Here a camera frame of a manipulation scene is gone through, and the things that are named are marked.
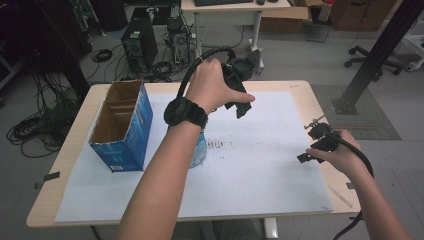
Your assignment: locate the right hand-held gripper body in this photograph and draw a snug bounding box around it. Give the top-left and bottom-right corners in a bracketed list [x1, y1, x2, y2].
[303, 114, 342, 164]

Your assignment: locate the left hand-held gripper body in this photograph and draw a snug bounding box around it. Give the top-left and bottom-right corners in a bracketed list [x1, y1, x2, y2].
[221, 49, 263, 95]

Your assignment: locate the person's left hand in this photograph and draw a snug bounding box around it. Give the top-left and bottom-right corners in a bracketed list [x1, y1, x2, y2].
[185, 58, 256, 116]

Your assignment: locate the person's right hand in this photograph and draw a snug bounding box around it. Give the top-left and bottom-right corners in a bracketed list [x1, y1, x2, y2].
[305, 129, 363, 176]

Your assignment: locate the black wristwatch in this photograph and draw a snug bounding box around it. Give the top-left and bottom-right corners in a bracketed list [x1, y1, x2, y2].
[163, 96, 210, 130]

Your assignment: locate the grey floor mat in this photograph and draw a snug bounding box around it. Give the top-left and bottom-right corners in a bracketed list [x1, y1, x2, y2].
[311, 84, 402, 141]

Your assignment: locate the white table mat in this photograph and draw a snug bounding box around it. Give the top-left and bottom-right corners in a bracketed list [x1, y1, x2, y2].
[54, 91, 334, 224]

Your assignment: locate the white desk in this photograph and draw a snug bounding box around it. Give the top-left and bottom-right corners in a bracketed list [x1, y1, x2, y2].
[180, 0, 292, 75]

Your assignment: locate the blue can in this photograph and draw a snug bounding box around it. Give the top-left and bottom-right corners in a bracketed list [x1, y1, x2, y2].
[188, 131, 208, 169]

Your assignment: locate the brown cardboard box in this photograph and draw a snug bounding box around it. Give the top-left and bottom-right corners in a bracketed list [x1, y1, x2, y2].
[259, 5, 310, 34]

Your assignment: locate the open computer case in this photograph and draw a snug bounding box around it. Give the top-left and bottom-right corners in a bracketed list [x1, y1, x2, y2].
[166, 15, 192, 66]

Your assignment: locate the black keyboard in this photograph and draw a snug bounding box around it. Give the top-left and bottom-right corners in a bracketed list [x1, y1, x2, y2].
[193, 0, 255, 8]

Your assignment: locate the white table leg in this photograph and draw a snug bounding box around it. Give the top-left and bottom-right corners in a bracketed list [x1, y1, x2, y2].
[263, 217, 280, 240]

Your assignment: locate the black office chair base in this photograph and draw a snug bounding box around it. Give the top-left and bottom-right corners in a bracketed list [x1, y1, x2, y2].
[343, 45, 405, 76]

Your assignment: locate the black computer tower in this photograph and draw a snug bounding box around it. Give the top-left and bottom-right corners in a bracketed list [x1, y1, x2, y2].
[120, 17, 159, 74]

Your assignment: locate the blue cardboard box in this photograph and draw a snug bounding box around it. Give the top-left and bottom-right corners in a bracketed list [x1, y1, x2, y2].
[88, 79, 154, 173]

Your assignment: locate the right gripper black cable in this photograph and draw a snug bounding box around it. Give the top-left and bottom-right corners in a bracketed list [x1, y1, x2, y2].
[331, 132, 375, 240]

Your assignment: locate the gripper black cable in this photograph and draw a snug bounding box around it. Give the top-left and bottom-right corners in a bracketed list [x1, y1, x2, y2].
[175, 47, 234, 99]
[331, 132, 375, 240]

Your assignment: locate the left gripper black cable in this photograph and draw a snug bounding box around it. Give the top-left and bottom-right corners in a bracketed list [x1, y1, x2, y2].
[175, 47, 234, 99]

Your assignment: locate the black metal post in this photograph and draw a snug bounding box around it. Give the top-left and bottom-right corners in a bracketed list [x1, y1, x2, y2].
[331, 0, 424, 116]

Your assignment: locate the coiled black cable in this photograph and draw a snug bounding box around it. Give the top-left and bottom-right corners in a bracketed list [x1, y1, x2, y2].
[90, 48, 114, 64]

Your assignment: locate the bundle of black floor cables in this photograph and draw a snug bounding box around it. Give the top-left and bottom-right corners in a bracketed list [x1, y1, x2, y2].
[6, 71, 79, 159]

